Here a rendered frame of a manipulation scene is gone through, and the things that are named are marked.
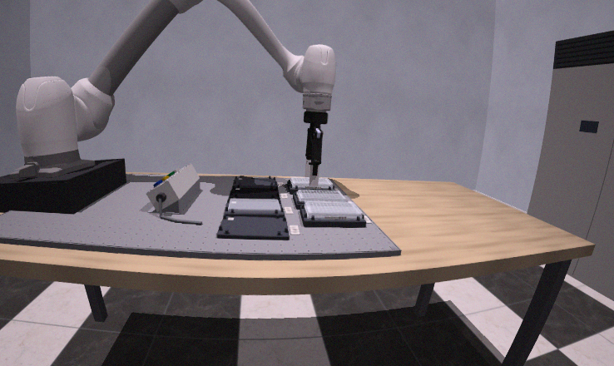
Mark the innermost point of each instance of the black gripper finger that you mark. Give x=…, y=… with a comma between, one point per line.
x=308, y=156
x=316, y=150

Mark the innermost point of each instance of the white button panel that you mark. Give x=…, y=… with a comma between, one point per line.
x=181, y=188

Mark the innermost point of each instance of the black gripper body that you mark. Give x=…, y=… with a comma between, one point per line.
x=315, y=119

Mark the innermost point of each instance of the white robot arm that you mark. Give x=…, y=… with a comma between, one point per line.
x=50, y=119

